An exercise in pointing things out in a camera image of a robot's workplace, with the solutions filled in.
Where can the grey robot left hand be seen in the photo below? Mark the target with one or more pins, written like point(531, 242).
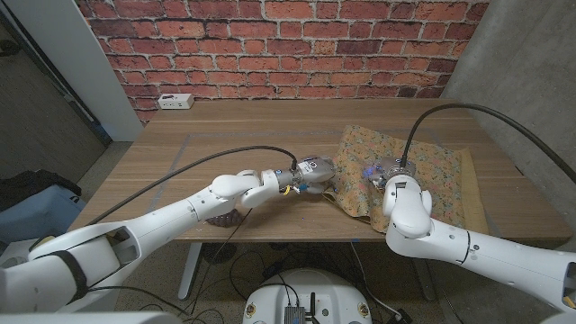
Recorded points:
point(310, 173)

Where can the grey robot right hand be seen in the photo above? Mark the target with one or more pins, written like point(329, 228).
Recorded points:
point(389, 168)

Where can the brown floral wrapping paper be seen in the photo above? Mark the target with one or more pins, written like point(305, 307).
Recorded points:
point(360, 153)

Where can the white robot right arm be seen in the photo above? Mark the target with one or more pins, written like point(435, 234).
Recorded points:
point(450, 243)

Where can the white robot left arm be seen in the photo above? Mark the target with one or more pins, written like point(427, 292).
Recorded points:
point(135, 238)

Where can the purple toy grapes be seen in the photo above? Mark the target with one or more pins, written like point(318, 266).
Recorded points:
point(225, 219)

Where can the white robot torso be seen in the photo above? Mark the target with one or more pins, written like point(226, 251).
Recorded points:
point(306, 288)

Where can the grey table leg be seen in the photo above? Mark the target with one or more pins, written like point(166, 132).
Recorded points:
point(425, 281)

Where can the dark round floor fan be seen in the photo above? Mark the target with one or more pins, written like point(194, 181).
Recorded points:
point(218, 253)

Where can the black antenna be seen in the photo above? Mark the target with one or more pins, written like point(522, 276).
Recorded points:
point(313, 306)

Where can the red brick printed backdrop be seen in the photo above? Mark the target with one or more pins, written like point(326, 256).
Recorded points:
point(270, 45)

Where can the small grey electronics box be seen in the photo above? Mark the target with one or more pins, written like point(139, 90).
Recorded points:
point(294, 315)

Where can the white power strip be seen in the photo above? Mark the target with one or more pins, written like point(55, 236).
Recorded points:
point(175, 101)

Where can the white table leg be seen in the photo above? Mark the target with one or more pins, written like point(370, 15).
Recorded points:
point(189, 270)

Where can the blue plastic bin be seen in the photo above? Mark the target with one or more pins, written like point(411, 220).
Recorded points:
point(36, 216)

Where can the black yellow foot pedal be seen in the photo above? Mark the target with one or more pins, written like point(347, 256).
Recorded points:
point(40, 242)

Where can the black cloth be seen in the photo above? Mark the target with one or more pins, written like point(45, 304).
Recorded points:
point(27, 182)

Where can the white round device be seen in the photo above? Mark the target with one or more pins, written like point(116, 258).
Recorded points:
point(11, 260)

